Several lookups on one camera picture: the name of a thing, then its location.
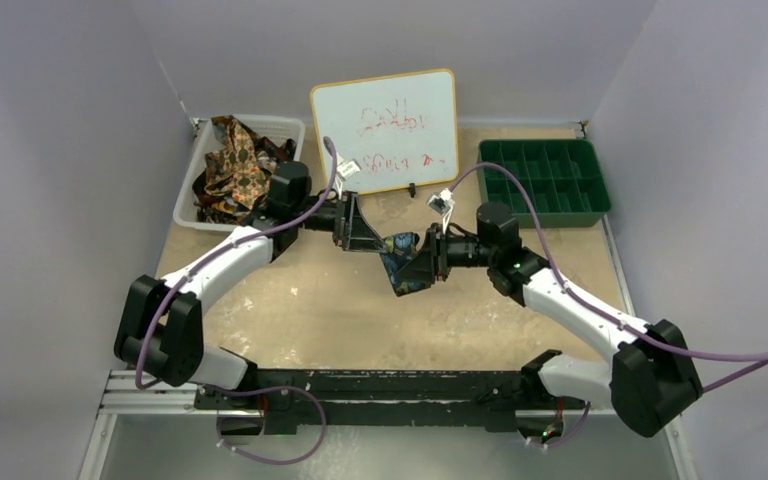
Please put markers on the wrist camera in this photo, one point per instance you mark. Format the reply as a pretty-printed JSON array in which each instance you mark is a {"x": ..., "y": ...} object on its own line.
[
  {"x": 441, "y": 202},
  {"x": 346, "y": 168}
]

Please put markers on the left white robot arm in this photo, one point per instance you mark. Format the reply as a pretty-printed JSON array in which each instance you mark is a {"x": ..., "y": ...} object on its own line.
[{"x": 161, "y": 330}]

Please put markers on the small whiteboard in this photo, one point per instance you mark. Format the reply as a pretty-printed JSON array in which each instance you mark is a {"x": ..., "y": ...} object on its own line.
[{"x": 400, "y": 129}]

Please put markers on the aluminium frame rail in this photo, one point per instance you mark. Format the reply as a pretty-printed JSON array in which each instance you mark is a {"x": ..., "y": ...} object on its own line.
[{"x": 122, "y": 397}]

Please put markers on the blue floral necktie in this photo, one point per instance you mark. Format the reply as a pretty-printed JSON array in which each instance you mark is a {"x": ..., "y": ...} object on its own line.
[{"x": 400, "y": 249}]

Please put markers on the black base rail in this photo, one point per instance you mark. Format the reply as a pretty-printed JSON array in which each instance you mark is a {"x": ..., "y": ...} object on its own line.
[{"x": 497, "y": 401}]

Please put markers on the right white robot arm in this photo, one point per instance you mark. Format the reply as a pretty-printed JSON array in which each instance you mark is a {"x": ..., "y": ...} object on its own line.
[{"x": 643, "y": 373}]

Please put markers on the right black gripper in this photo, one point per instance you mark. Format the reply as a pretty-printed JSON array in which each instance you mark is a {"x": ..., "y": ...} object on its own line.
[{"x": 436, "y": 252}]

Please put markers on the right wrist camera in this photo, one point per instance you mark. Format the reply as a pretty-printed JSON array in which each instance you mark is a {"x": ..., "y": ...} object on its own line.
[{"x": 441, "y": 202}]

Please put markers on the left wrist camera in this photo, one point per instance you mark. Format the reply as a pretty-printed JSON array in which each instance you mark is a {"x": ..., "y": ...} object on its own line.
[{"x": 346, "y": 168}]

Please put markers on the orange patterned necktie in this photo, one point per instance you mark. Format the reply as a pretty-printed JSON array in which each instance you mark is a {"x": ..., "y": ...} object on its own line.
[{"x": 234, "y": 173}]

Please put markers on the white plastic basket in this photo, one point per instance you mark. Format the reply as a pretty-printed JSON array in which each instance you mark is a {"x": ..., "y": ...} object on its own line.
[{"x": 276, "y": 128}]

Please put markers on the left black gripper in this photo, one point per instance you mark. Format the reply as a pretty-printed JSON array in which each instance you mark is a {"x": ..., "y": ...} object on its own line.
[{"x": 353, "y": 233}]

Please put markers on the green compartment tray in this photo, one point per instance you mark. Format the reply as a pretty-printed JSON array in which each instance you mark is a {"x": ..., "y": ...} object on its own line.
[{"x": 563, "y": 178}]

